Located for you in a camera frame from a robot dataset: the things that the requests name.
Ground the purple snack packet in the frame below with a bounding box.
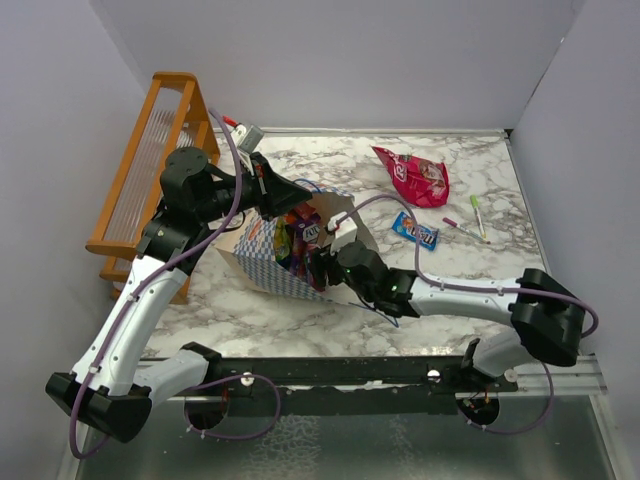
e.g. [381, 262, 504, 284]
[289, 214, 322, 280]

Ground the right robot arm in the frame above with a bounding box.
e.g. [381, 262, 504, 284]
[311, 241, 586, 391]

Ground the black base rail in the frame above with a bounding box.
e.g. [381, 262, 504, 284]
[183, 342, 517, 417]

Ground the red crisps bag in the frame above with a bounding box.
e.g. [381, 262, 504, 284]
[372, 146, 450, 208]

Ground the blue m&m's packet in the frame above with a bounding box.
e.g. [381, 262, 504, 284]
[391, 212, 439, 252]

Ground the wooden dish rack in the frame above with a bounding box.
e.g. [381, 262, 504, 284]
[86, 72, 220, 299]

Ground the pink cap marker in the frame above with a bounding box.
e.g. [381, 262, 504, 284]
[443, 217, 491, 244]

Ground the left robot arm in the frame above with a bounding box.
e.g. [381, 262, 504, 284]
[45, 147, 312, 443]

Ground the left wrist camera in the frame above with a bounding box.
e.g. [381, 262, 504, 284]
[223, 115, 264, 159]

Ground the green cap marker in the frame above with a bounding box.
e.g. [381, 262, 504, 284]
[470, 195, 488, 240]

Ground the blue checkered paper bag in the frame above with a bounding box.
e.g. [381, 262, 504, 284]
[214, 179, 373, 310]

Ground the red snack packet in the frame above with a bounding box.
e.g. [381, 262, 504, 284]
[293, 203, 321, 223]

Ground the yellow green snack packet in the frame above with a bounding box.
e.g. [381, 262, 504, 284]
[273, 217, 292, 268]

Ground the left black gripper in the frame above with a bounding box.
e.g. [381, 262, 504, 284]
[197, 152, 314, 224]

